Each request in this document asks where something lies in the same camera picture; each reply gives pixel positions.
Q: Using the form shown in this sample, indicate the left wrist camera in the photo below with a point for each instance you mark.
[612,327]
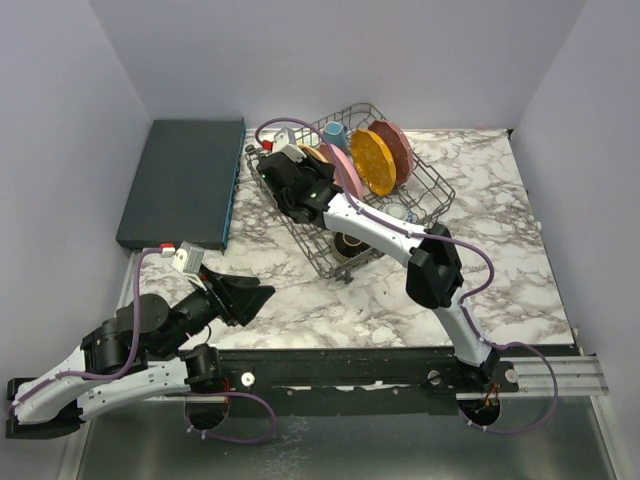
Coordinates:
[185,259]

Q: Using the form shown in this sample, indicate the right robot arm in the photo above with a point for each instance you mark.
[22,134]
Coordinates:
[304,192]

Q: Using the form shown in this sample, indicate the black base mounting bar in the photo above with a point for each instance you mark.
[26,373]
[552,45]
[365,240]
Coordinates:
[348,382]

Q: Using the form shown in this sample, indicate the red patterned bowl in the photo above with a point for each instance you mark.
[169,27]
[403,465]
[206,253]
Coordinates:
[398,211]

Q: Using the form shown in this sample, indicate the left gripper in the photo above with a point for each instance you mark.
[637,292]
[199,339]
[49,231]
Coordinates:
[238,298]

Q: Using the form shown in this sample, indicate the pink polka dot plate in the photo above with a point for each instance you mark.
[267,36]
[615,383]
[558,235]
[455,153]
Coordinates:
[399,146]

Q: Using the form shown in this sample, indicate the dark grey network switch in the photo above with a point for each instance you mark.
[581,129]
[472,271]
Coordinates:
[184,186]

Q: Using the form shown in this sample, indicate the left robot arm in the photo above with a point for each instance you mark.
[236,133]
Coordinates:
[136,355]

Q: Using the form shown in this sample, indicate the plain orange plate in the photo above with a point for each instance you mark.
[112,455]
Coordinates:
[311,152]

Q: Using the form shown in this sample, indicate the blue floral mug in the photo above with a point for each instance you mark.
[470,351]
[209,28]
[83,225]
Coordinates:
[336,134]

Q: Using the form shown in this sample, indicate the grey wire dish rack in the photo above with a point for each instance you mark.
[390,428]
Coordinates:
[426,196]

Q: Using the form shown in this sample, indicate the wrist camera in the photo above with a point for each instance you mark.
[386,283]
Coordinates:
[185,259]
[284,142]

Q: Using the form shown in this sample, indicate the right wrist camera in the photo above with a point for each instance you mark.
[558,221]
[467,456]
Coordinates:
[284,142]

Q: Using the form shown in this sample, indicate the aluminium rail frame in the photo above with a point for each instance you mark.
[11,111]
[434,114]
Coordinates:
[578,376]

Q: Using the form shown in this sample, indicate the brown beige bowl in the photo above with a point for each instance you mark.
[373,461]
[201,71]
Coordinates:
[346,247]

